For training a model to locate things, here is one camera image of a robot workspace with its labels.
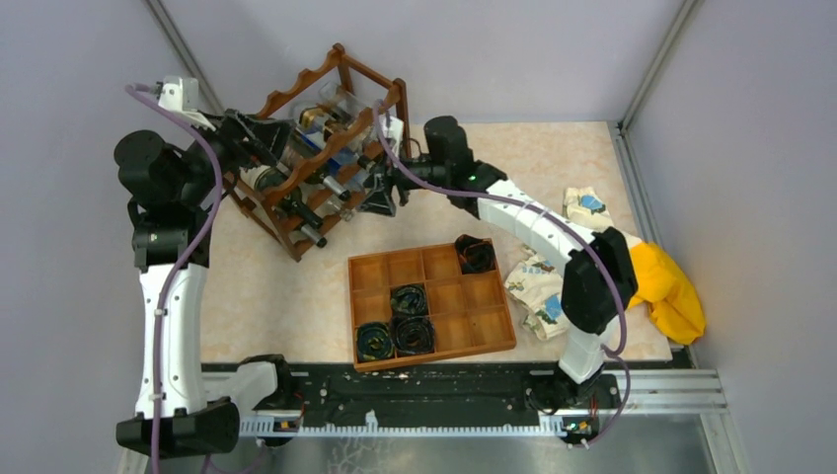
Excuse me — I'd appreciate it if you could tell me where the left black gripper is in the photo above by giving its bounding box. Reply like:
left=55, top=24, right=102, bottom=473
left=177, top=107, right=296, bottom=206

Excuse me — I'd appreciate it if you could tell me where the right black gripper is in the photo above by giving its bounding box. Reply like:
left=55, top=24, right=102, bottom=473
left=356, top=144, right=449, bottom=217

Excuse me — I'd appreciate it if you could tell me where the dark wine bottle beige label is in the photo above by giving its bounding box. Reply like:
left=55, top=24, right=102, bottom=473
left=350, top=148, right=386, bottom=183

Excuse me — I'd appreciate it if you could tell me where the blue square glass bottle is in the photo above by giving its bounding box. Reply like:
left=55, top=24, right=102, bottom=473
left=294, top=127, right=357, bottom=176

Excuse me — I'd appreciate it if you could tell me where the dark green wine bottle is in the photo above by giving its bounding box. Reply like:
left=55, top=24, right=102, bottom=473
left=297, top=223, right=328, bottom=248

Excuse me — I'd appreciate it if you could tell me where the brown wooden wine rack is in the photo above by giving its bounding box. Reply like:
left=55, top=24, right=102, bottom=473
left=224, top=43, right=411, bottom=262

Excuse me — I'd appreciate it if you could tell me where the clear glass bottle back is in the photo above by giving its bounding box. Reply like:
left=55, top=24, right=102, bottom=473
left=319, top=82, right=378, bottom=153

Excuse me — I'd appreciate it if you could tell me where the wooden compartment tray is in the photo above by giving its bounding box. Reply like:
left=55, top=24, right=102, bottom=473
left=347, top=244, right=517, bottom=372

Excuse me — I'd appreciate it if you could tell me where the dark wine bottle grey label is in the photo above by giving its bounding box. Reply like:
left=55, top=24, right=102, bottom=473
left=250, top=165, right=350, bottom=201

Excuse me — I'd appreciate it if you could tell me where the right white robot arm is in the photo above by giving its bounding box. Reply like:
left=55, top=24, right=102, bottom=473
left=372, top=116, right=639, bottom=407

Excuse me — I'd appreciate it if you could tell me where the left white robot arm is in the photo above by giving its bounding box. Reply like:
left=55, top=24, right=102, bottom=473
left=114, top=110, right=292, bottom=459

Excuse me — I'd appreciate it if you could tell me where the rolled tie orange pattern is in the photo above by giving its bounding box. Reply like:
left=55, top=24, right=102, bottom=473
left=454, top=234, right=496, bottom=275

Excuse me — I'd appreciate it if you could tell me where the rolled dark blue tie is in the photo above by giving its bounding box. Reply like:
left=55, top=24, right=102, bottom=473
left=391, top=315, right=436, bottom=356

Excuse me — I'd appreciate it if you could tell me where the rolled dark green tie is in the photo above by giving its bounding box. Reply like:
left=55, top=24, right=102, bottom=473
left=355, top=322, right=395, bottom=362

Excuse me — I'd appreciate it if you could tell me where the dinosaur print white cloth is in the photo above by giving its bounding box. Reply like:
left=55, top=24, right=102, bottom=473
left=504, top=187, right=614, bottom=341

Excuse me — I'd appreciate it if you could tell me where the yellow cloth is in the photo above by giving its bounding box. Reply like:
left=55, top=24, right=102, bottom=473
left=628, top=242, right=707, bottom=345

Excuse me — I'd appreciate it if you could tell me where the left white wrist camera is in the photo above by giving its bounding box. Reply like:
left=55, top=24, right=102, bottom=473
left=158, top=76, right=216, bottom=131

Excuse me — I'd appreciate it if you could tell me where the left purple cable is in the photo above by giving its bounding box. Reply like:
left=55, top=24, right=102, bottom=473
left=125, top=83, right=225, bottom=474

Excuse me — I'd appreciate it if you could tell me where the purple cable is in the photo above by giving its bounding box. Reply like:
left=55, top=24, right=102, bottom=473
left=125, top=83, right=225, bottom=474
left=371, top=99, right=633, bottom=449

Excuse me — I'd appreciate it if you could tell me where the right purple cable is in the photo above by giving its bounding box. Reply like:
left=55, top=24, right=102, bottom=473
left=371, top=99, right=633, bottom=449

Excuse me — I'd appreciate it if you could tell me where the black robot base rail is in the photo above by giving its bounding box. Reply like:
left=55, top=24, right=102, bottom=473
left=195, top=355, right=727, bottom=449

